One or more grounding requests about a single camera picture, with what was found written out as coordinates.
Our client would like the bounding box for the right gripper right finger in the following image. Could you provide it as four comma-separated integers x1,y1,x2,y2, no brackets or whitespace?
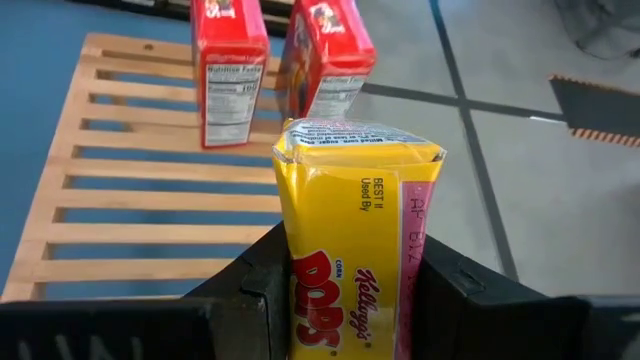
412,234,591,360

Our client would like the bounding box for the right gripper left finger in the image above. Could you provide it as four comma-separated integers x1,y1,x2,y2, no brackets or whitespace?
182,222,294,360

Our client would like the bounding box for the yellow Corn Pops cereal box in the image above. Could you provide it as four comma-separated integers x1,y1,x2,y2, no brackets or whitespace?
272,117,448,360

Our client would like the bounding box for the black orange-striped floor marker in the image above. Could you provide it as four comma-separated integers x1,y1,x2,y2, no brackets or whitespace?
548,73,640,149

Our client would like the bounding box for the red Froot Loops cereal box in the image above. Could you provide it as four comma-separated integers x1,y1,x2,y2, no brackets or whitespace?
189,0,271,150
276,0,377,121

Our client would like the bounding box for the black metal table frame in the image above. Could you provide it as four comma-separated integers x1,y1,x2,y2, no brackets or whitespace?
64,0,296,36

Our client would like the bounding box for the blue table mat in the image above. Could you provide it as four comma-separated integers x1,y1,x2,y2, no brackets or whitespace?
0,0,296,301

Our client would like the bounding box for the wooden slatted shelf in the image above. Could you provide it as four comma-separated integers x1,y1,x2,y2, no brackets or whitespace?
0,32,311,304

